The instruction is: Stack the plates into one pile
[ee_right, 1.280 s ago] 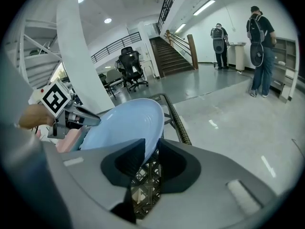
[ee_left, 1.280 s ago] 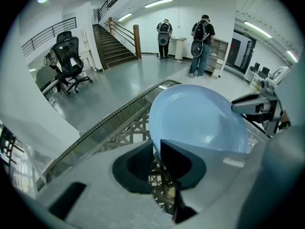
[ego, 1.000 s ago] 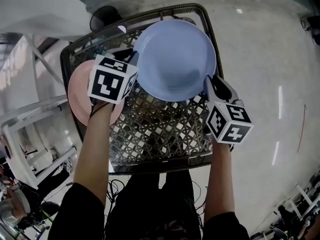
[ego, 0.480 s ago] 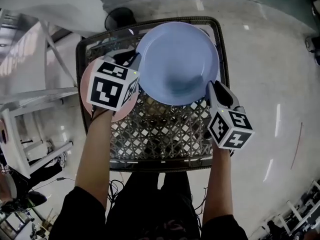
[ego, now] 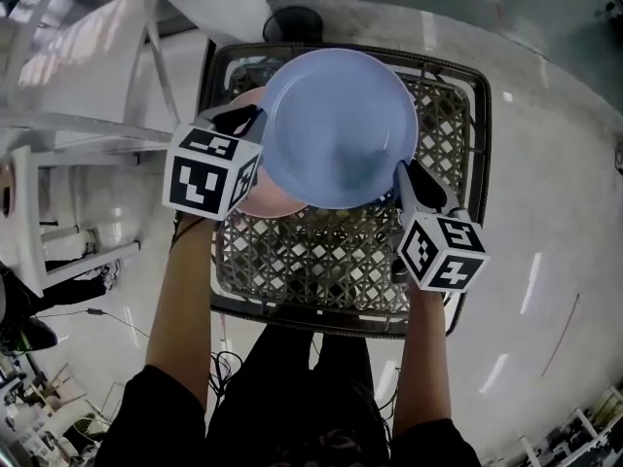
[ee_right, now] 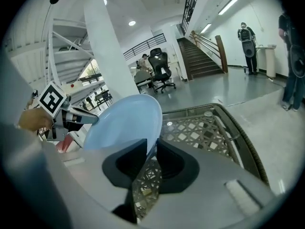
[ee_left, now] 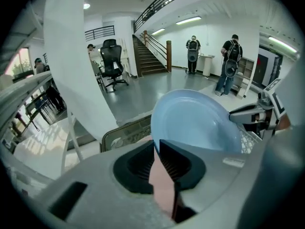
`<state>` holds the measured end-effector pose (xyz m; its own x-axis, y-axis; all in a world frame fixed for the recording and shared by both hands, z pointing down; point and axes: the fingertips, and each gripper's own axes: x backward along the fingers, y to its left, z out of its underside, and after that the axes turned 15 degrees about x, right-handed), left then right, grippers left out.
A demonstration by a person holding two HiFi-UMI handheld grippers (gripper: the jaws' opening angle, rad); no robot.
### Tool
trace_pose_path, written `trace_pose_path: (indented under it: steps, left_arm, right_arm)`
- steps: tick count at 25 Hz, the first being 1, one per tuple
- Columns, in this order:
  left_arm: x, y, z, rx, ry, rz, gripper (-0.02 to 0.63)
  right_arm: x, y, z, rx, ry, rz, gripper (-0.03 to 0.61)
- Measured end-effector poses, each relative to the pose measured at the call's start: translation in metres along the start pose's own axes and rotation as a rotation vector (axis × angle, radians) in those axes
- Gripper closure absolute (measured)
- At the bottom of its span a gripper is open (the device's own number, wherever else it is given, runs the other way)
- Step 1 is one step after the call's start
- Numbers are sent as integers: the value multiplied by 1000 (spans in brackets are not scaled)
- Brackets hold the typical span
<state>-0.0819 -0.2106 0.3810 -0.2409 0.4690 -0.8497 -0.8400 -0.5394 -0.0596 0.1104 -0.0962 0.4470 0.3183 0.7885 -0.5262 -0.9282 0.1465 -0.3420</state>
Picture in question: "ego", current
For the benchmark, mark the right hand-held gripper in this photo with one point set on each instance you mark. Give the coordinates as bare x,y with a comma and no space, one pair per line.
448,256

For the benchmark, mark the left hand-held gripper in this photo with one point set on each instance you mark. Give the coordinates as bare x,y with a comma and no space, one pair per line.
199,183

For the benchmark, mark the big pink plate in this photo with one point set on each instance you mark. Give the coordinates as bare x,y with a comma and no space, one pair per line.
272,202

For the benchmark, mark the big blue plate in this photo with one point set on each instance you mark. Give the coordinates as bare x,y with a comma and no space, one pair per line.
336,115

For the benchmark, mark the person's right forearm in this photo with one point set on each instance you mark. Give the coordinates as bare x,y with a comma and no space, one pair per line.
421,358

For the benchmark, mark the person's left forearm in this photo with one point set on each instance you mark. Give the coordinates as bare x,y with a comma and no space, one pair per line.
182,309

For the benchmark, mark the brown wicker glass-top table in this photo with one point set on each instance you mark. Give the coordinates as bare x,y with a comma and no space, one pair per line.
302,261

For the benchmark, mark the white metal shelving rack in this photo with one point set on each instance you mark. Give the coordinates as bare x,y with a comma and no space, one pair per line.
97,66

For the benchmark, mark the white low table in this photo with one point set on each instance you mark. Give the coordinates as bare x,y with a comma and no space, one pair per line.
29,222

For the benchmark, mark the black round mesh bin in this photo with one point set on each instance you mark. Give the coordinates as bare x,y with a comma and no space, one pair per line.
292,25

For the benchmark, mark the pink round tray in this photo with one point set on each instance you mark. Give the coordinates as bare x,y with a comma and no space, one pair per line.
5,188

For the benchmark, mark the black trousers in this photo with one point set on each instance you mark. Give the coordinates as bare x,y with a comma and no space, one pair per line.
292,382

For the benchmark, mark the black rounded device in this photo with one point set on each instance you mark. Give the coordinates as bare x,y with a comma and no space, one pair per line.
39,334

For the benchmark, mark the white cluttered shelf unit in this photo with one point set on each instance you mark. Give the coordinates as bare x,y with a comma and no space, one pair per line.
584,431

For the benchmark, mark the black printed t-shirt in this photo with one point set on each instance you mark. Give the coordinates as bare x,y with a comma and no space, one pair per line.
156,416

